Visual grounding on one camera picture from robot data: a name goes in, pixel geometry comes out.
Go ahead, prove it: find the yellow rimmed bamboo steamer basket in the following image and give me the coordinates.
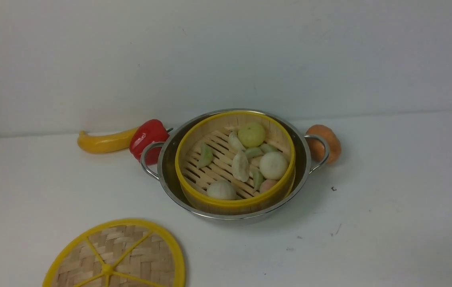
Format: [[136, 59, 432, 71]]
[[175, 110, 296, 216]]

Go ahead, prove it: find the yellow woven bamboo steamer lid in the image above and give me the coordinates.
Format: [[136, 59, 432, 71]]
[[42, 218, 186, 287]]

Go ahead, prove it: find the white dumpling upper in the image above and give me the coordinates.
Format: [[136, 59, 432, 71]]
[[228, 130, 246, 152]]

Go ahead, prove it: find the white dumpling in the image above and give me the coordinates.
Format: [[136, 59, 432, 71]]
[[228, 130, 246, 152], [231, 151, 250, 182]]

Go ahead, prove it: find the green dumpling left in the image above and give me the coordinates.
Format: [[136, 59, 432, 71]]
[[196, 142, 214, 169]]

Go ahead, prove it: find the green dumpling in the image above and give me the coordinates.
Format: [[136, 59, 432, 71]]
[[259, 143, 279, 154], [244, 147, 264, 159], [196, 142, 214, 169], [251, 168, 264, 191]]

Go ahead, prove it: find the white dumpling centre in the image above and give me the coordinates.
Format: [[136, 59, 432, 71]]
[[231, 151, 250, 182]]

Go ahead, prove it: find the yellow-green round bun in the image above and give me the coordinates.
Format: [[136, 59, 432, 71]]
[[237, 122, 266, 148]]

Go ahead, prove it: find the green dumpling centre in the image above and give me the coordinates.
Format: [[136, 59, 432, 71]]
[[244, 147, 264, 159]]

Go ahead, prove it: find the green dumpling right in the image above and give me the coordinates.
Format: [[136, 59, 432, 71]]
[[259, 143, 279, 154]]

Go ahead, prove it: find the white round bun near edge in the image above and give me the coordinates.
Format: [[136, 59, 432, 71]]
[[206, 180, 237, 201]]

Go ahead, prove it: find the green dumpling lower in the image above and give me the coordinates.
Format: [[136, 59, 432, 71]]
[[251, 168, 264, 191]]

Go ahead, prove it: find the pink dumpling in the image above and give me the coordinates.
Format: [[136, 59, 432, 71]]
[[259, 179, 278, 194]]

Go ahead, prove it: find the red bell pepper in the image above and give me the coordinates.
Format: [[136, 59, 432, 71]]
[[129, 119, 172, 165]]

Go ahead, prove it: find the orange round fruit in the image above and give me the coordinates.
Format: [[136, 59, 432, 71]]
[[306, 125, 342, 165]]

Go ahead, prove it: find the yellow banana-shaped squash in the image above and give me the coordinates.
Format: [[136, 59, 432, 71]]
[[77, 127, 138, 154]]

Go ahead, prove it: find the stainless steel two-handled pot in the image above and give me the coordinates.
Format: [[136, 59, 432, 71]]
[[140, 109, 330, 220]]

